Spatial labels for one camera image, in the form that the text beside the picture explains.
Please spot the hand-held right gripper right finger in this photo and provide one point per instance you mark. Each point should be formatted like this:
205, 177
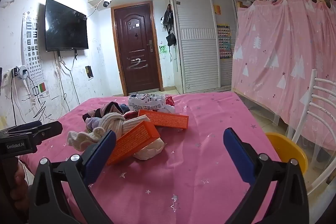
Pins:
236, 150

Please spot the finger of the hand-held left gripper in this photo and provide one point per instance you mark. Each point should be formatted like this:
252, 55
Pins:
29, 126
51, 129

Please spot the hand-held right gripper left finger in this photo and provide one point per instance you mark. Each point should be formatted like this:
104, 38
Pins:
101, 153

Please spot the lavender sock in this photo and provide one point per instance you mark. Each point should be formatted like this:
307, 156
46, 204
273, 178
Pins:
93, 123

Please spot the orange cardboard box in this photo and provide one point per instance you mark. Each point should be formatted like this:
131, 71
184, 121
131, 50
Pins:
168, 119
131, 141

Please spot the pink and black sock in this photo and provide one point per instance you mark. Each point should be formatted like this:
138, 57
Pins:
110, 108

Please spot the beige sock ball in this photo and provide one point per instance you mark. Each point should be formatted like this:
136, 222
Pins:
149, 151

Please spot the yellow plastic bin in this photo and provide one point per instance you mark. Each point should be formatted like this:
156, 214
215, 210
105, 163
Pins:
286, 145

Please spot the white paper wrapper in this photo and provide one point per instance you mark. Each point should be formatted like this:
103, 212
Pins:
145, 102

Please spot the person's left hand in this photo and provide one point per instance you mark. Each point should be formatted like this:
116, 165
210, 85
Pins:
21, 176

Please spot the pink star-print tablecloth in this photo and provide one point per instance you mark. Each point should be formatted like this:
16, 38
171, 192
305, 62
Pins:
197, 161

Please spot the dark blue sock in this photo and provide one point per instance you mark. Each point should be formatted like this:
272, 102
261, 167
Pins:
124, 108

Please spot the eye chart poster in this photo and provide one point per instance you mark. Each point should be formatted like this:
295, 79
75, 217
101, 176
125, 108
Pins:
32, 56

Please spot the white metal chair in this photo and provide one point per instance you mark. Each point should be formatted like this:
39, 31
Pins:
304, 108

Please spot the white shutter wardrobe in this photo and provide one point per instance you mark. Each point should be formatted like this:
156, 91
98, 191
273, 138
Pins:
199, 56

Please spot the colourful grid poster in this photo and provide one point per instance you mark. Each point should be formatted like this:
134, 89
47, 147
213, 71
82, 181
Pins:
224, 43

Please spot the brown door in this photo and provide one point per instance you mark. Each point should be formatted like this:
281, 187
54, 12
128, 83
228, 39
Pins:
136, 43

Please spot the pink tree-print curtain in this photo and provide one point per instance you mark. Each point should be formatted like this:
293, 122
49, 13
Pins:
275, 37

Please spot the small black hanging bag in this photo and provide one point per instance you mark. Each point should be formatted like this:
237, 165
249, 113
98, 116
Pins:
171, 39

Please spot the orange paper note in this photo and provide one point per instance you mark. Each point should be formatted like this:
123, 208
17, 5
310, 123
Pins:
217, 9

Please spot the large black hanging bag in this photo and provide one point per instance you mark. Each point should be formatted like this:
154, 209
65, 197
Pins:
168, 19

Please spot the black wall socket box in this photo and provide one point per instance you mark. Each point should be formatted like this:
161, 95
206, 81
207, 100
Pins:
89, 71

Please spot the wall-mounted black television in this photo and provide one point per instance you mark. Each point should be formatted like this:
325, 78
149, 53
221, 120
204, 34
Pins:
65, 27

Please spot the white security camera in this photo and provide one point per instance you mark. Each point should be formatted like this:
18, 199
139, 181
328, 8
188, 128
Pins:
106, 2

